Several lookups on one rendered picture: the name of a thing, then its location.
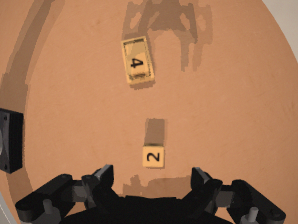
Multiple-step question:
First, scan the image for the tan cube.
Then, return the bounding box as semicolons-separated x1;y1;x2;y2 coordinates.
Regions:
142;143;164;167
125;52;150;79

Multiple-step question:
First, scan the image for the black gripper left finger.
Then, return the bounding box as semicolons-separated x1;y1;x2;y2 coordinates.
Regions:
15;164;133;224

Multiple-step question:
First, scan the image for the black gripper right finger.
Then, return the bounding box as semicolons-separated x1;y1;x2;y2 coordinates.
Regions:
166;167;286;224

